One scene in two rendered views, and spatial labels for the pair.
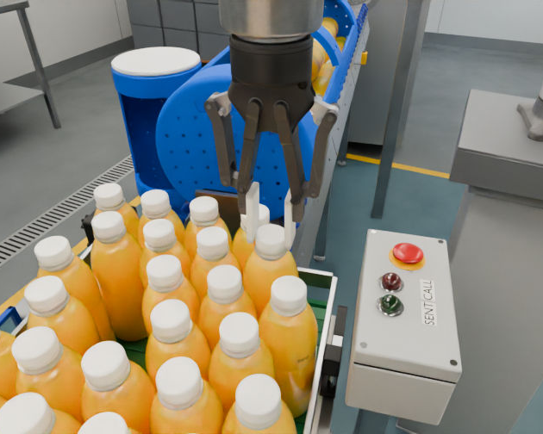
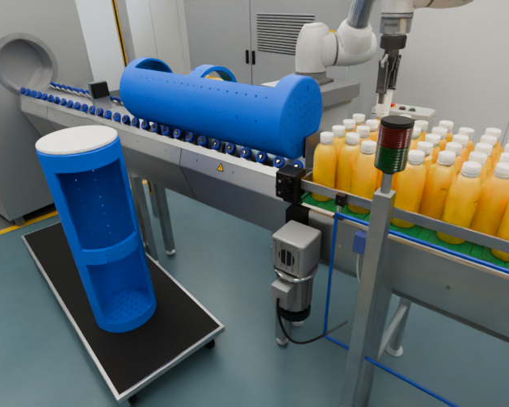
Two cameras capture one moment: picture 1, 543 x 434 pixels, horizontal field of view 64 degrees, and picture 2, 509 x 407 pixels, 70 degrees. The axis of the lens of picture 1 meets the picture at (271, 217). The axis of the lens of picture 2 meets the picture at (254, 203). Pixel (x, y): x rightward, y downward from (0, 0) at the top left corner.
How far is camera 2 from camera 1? 1.30 m
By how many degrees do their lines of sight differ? 54
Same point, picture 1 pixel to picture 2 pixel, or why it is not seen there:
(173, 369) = (438, 129)
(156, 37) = not seen: outside the picture
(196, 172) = (292, 135)
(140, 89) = (104, 157)
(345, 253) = (178, 241)
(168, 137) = (285, 119)
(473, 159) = not seen: hidden behind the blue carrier
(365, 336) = (423, 115)
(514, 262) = not seen: hidden behind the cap
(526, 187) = (332, 101)
